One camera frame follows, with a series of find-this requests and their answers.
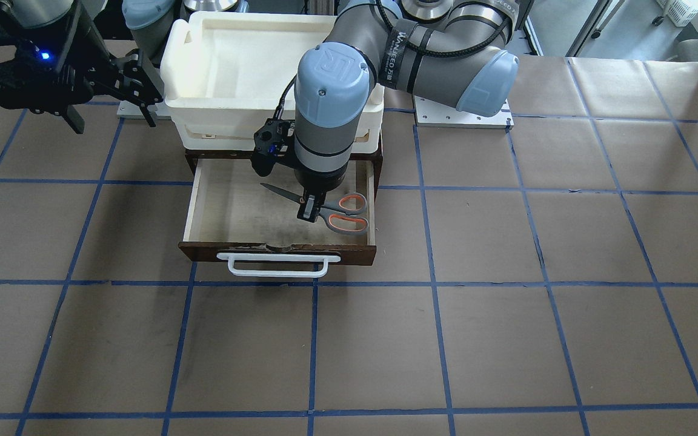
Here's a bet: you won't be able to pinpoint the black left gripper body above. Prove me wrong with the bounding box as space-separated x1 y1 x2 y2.
250 118 296 177

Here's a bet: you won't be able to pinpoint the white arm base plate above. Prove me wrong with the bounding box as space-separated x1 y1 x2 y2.
413 96 514 130
116 101 171 121

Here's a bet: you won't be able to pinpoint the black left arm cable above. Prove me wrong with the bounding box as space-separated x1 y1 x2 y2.
273 76 299 122

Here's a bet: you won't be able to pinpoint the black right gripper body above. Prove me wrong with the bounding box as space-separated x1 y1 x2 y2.
0 34 163 134

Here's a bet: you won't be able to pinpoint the orange grey scissors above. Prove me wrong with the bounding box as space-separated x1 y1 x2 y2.
261 183 369 236

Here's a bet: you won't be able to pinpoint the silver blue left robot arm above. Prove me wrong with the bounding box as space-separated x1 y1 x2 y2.
251 1 524 222

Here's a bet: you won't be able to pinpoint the dark wooden drawer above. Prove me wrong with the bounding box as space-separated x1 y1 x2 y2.
179 159 376 279

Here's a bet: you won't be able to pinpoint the cream plastic tray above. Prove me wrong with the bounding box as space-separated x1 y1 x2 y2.
160 11 385 152

